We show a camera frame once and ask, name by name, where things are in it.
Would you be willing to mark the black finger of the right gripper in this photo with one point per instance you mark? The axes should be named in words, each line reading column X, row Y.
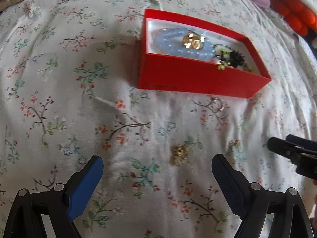
column 303, row 159
column 307, row 144

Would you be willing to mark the small gold stud earring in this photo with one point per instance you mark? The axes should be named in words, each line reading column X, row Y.
column 235, row 143

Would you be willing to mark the gold flower earring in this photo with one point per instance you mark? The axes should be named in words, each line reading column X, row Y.
column 180, row 155

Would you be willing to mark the red box white insert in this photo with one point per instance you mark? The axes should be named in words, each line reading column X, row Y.
column 182, row 53

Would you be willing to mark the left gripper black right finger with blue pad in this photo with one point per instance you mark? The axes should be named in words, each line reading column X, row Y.
column 252, row 203

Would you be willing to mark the orange plush toy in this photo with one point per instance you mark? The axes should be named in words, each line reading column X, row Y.
column 298, row 16

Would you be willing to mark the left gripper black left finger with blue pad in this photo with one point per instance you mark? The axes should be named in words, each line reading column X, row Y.
column 62, row 203

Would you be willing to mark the gold rings pair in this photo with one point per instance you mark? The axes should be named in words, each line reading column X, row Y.
column 193, row 40

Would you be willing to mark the floral white bedsheet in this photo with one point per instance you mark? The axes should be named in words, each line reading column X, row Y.
column 69, row 91

